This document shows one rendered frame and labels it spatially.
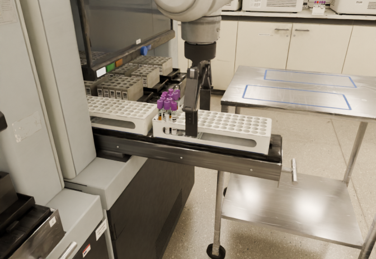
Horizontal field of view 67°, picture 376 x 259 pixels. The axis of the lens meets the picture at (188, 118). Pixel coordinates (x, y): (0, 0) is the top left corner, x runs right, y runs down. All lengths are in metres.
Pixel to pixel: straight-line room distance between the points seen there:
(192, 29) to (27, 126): 0.39
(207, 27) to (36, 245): 0.52
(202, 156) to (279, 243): 0.98
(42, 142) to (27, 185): 0.09
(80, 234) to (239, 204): 0.82
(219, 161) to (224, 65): 2.43
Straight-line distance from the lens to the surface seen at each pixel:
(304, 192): 1.49
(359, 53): 3.10
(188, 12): 0.44
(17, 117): 0.61
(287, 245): 1.62
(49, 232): 0.61
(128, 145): 0.78
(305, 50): 3.01
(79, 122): 0.75
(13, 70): 0.60
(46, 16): 0.65
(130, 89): 0.93
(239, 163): 0.70
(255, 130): 0.72
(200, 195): 1.80
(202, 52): 0.65
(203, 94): 0.78
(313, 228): 1.34
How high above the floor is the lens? 1.19
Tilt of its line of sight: 26 degrees down
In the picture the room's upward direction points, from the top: straight up
